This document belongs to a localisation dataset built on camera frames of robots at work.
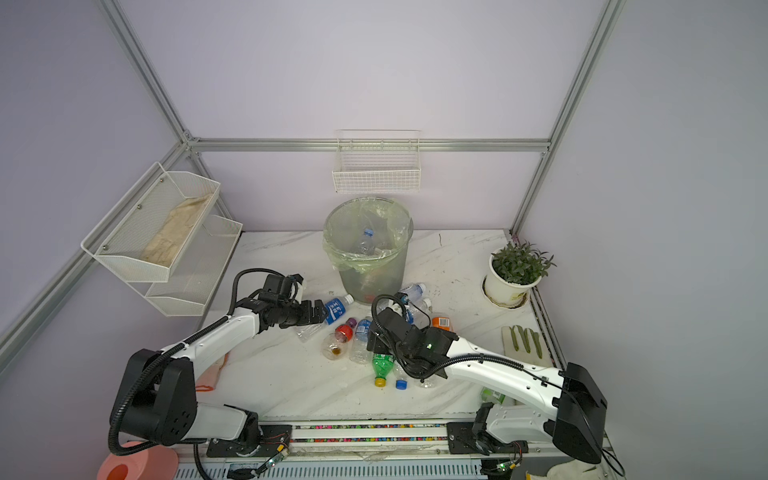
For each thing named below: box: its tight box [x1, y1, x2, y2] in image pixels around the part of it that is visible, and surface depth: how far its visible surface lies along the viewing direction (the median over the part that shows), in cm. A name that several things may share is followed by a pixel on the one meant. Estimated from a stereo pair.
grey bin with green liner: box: [323, 196, 414, 305], surface depth 94 cm
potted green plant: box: [485, 239, 555, 307], surface depth 92 cm
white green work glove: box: [501, 325, 543, 360], surface depth 92 cm
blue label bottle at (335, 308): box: [296, 294, 355, 343], surface depth 94 cm
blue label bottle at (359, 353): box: [349, 315, 374, 365], surface depth 88 cm
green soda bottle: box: [372, 353, 395, 388], surface depth 84 cm
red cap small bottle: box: [322, 324, 354, 360], surface depth 91 cm
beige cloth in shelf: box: [140, 193, 214, 268], surface depth 80 cm
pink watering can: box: [96, 441, 180, 480], surface depth 62 cm
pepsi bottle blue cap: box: [393, 364, 409, 390], surface depth 82 cm
